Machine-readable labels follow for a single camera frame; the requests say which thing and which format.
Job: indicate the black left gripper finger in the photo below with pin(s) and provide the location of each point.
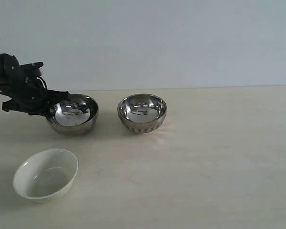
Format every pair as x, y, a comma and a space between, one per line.
45, 113
57, 96

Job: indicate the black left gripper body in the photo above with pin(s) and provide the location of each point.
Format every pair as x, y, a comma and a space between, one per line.
25, 86

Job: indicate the white ceramic bowl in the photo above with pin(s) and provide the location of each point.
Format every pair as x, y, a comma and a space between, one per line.
46, 175

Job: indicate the ribbed stainless steel bowl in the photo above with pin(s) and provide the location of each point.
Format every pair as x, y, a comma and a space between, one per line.
142, 113

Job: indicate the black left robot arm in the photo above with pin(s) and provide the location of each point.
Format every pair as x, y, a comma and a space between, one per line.
27, 90

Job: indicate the smooth stainless steel bowl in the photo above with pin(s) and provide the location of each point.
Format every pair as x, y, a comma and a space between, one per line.
76, 116

